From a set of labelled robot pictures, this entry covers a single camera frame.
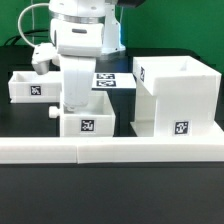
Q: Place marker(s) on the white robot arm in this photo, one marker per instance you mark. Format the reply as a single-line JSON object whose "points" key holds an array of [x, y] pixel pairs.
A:
{"points": [[77, 34]]}

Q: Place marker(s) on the white foam border front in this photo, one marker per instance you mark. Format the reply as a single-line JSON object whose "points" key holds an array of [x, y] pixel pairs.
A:
{"points": [[111, 150]]}

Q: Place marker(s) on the white marker tag plate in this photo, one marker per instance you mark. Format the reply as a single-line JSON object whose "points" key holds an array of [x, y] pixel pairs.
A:
{"points": [[113, 80]]}

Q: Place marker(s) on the white rear drawer tray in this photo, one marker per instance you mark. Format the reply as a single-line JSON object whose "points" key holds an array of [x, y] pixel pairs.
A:
{"points": [[29, 87]]}

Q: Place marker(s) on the white drawer cabinet box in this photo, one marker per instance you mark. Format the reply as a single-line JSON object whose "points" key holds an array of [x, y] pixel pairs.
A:
{"points": [[175, 96]]}

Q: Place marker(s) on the white front drawer tray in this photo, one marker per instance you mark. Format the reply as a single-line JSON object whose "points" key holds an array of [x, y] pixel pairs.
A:
{"points": [[97, 119]]}

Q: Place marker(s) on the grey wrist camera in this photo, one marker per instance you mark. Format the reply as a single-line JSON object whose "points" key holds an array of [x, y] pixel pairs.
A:
{"points": [[43, 55]]}

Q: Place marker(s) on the white drawer tray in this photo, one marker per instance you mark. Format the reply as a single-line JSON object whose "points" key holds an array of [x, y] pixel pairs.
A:
{"points": [[29, 87], [97, 119]]}

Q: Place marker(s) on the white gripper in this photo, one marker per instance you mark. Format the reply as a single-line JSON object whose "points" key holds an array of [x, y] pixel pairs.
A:
{"points": [[77, 81]]}

